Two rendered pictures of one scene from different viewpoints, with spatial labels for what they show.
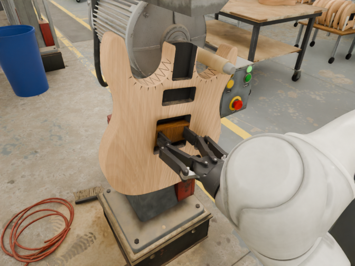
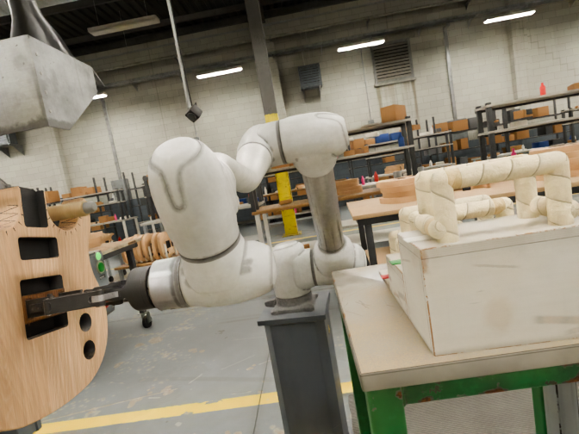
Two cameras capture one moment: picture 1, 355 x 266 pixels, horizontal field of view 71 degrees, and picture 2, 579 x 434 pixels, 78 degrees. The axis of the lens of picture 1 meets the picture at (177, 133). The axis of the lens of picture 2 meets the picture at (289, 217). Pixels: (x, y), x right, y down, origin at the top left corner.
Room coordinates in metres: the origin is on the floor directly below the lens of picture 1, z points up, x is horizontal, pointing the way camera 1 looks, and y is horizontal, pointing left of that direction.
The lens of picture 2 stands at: (-0.25, 0.24, 1.24)
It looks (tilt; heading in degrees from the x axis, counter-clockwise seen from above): 6 degrees down; 307
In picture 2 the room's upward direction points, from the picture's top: 10 degrees counter-clockwise
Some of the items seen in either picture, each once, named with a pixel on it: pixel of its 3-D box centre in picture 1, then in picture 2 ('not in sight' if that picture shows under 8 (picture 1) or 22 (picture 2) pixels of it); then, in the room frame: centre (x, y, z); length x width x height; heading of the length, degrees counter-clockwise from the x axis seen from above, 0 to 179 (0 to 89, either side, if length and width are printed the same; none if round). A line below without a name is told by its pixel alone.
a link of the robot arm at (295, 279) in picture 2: not in sight; (291, 267); (0.66, -0.92, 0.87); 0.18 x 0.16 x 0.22; 29
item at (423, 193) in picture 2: not in sight; (426, 206); (-0.07, -0.41, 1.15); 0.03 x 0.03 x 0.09
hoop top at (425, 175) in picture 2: not in sight; (472, 171); (-0.14, -0.45, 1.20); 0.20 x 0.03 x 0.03; 32
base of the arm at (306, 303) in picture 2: not in sight; (289, 299); (0.69, -0.91, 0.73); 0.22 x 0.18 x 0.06; 26
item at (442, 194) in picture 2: not in sight; (444, 211); (-0.11, -0.34, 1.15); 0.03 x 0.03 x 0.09
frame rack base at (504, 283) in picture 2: not in sight; (494, 276); (-0.16, -0.42, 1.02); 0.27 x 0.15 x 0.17; 33
